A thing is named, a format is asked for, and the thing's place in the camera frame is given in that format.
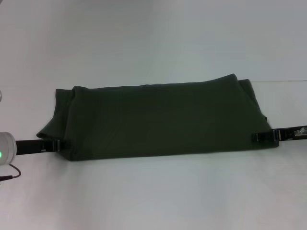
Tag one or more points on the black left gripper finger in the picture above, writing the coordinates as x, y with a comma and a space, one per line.
64, 145

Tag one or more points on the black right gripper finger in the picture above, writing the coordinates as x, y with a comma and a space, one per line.
263, 137

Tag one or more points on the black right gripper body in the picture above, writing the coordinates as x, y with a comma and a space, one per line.
290, 133

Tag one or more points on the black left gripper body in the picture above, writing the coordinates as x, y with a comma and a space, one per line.
33, 146

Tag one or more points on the dark green shirt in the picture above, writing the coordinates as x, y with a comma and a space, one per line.
156, 119

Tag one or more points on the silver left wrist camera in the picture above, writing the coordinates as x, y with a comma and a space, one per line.
1, 95

